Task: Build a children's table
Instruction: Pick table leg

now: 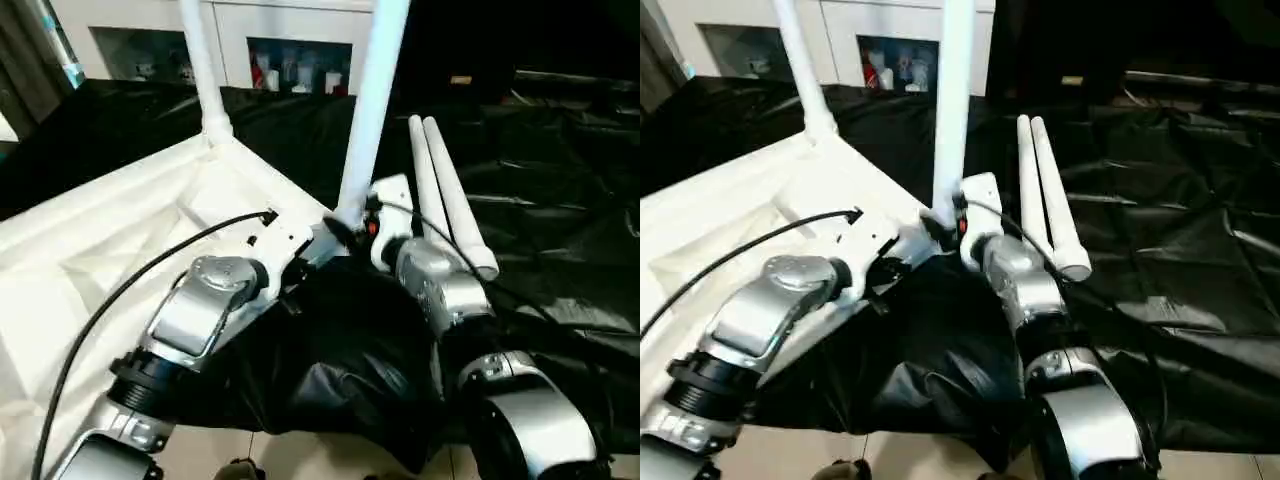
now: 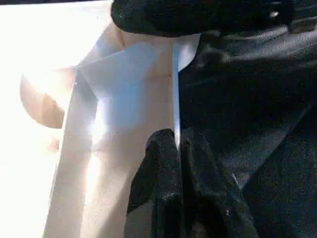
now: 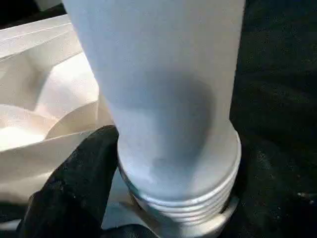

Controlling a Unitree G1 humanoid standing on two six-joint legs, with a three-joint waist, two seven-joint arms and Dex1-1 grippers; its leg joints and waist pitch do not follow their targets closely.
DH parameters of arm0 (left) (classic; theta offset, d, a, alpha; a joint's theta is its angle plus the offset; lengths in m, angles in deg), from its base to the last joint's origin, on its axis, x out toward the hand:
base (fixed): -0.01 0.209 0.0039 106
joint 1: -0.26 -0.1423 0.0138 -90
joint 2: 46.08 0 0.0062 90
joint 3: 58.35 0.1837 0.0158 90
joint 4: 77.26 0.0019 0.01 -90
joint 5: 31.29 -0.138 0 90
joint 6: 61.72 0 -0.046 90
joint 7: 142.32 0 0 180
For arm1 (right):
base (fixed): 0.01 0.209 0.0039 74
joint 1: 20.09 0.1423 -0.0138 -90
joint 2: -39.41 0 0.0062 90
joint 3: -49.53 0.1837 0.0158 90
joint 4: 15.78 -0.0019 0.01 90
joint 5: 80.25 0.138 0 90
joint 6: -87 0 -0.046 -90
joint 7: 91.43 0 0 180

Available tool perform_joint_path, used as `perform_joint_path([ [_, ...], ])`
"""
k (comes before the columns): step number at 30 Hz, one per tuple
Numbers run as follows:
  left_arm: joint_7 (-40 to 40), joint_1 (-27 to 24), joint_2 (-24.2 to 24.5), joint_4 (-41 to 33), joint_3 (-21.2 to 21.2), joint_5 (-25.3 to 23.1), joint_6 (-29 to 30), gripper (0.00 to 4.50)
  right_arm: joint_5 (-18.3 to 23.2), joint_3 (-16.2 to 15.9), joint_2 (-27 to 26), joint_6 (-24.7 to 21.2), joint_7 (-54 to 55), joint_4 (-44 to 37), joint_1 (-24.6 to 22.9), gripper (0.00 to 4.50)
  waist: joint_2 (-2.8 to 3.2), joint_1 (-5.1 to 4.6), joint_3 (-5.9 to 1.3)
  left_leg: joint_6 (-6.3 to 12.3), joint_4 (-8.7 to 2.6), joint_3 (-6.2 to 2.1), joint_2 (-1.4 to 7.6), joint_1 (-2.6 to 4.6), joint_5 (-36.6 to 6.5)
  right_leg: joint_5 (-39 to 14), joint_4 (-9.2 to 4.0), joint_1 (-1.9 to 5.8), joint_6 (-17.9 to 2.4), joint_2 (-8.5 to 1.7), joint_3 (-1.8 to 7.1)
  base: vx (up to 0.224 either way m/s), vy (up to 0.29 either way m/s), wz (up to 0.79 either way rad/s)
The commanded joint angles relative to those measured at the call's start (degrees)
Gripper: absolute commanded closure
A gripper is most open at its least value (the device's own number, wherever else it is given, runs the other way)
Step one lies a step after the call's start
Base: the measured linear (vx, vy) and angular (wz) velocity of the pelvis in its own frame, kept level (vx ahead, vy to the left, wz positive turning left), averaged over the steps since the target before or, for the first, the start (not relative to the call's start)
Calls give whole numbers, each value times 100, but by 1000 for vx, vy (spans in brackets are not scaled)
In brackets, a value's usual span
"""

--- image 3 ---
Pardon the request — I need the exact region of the white plastic table top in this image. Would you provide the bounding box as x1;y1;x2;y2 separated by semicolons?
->
0;15;241;238

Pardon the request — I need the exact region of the white plastic table leg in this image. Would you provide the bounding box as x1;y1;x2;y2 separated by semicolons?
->
62;0;246;227

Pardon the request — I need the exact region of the black plastic mat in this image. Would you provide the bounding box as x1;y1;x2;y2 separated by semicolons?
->
0;0;317;238

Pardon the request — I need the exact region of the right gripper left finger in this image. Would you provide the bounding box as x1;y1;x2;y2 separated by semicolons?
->
17;125;120;238

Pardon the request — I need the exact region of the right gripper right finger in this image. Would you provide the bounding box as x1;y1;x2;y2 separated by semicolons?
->
225;139;317;238

